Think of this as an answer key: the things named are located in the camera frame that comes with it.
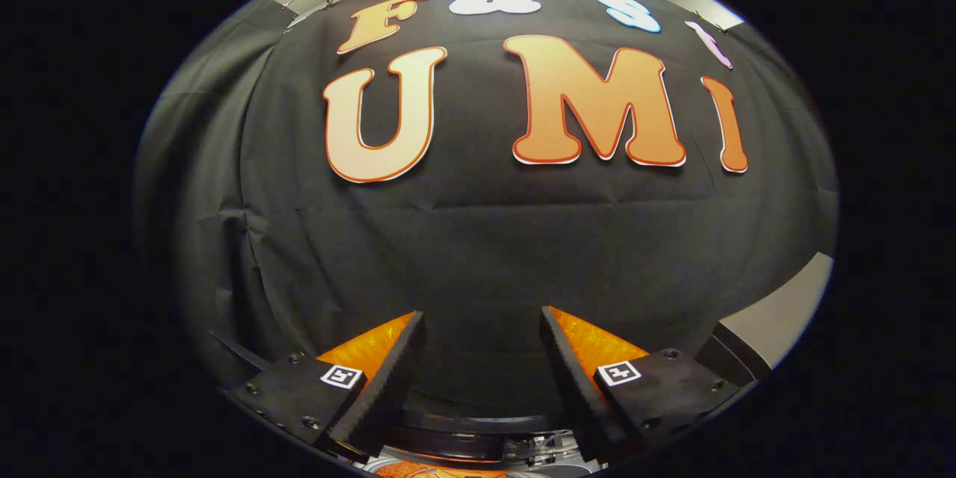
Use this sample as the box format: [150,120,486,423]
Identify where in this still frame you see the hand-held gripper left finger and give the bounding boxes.
[228,310,426,464]

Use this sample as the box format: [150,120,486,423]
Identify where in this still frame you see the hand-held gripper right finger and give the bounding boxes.
[539,305,748,464]

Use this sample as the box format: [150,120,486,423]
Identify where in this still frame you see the washing machine with dark lid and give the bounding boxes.
[351,388,621,478]

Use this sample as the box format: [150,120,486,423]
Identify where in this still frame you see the black backdrop cloth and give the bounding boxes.
[134,0,839,423]

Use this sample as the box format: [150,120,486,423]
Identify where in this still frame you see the grey cabinet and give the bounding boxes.
[695,252,834,389]

